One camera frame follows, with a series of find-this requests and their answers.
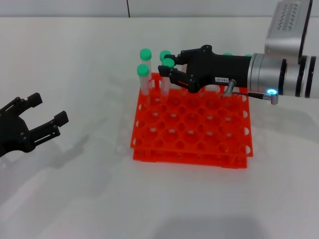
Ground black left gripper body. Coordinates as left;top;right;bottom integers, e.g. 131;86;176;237
0;109;36;157

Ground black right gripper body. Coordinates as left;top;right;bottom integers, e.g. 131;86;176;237
186;44;252;94

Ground orange test tube rack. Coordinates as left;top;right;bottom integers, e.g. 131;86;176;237
130;72;254;169

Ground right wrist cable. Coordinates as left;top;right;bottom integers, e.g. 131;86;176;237
221;78;280;106

